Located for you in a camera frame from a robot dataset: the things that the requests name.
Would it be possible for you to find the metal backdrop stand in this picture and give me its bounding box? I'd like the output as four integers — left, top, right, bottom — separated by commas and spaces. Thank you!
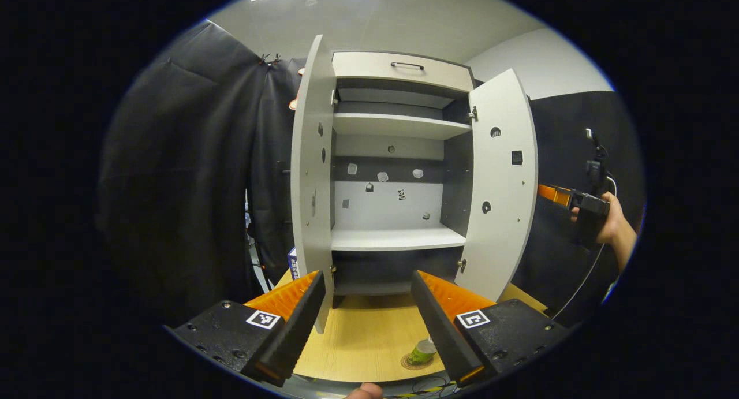
245, 188, 275, 296

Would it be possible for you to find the round wooden coaster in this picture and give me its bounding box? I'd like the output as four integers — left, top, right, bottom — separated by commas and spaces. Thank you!
400, 353, 435, 371

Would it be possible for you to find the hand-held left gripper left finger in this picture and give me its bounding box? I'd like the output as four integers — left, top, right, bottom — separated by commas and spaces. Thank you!
165, 270, 326, 387

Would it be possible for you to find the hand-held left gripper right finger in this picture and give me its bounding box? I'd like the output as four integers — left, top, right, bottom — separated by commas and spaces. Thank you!
411, 270, 569, 387

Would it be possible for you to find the black backdrop cloth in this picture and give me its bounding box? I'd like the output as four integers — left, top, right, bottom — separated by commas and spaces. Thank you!
95, 19, 644, 327

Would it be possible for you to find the white cabinet shelf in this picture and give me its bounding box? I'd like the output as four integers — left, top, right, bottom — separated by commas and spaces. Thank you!
331, 225, 466, 251
333, 113, 471, 141

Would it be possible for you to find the white cabinet drawer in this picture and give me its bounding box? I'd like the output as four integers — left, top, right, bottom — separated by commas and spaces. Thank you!
332, 51, 475, 94

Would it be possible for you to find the black cable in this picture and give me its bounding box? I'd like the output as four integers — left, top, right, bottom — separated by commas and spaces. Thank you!
411, 376, 460, 397

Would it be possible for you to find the white grey cabinet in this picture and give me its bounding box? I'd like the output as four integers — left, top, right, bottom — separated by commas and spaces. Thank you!
330, 51, 477, 299

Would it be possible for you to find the green label clear bottle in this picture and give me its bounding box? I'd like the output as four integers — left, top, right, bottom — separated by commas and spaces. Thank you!
406, 338, 438, 365

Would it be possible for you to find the white cabinet door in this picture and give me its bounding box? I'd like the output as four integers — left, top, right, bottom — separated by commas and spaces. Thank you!
453, 69, 539, 303
290, 34, 337, 334

